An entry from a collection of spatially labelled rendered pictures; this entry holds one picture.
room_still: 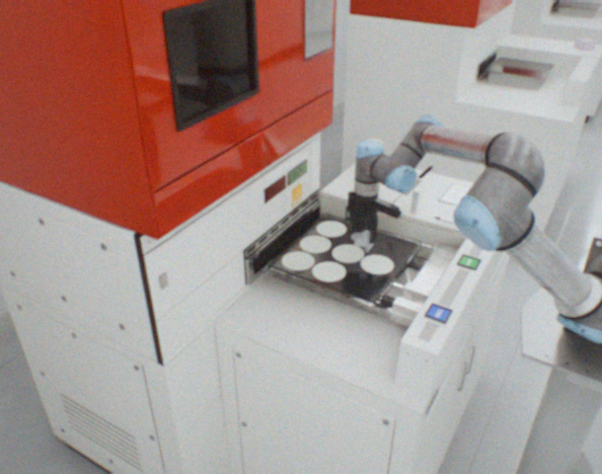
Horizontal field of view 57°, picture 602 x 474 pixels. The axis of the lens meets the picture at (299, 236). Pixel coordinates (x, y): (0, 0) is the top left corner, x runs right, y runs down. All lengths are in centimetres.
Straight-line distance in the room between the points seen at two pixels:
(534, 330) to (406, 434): 49
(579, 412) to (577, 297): 59
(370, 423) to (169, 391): 54
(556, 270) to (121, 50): 99
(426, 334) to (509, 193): 42
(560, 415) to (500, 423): 64
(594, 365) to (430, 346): 49
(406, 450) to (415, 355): 27
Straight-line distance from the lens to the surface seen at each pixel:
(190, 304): 151
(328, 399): 154
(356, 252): 176
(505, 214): 119
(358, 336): 158
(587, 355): 170
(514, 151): 123
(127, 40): 109
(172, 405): 164
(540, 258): 130
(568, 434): 200
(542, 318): 177
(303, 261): 171
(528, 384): 275
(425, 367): 140
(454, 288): 157
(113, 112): 117
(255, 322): 162
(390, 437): 153
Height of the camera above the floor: 189
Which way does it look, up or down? 33 degrees down
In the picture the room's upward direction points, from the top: straight up
